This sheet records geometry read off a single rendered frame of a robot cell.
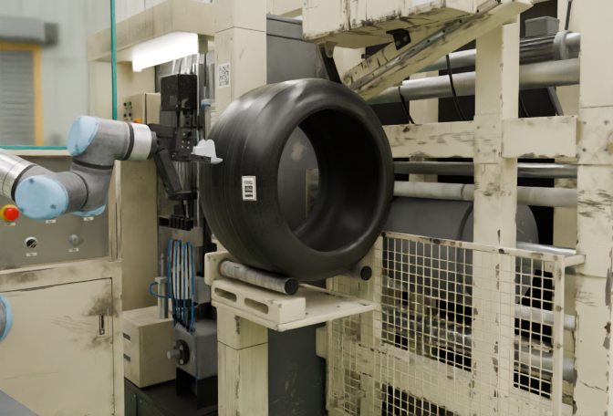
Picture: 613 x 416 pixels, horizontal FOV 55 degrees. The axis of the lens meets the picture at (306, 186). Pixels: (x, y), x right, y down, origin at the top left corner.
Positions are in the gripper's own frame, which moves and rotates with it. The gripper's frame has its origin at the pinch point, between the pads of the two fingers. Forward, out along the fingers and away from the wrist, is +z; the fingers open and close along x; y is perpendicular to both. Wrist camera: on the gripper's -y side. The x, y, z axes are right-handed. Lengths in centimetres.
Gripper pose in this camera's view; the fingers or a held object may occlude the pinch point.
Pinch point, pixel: (216, 161)
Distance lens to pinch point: 155.0
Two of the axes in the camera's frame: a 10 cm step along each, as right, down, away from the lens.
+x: -6.3, -0.4, 7.8
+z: 7.7, 0.9, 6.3
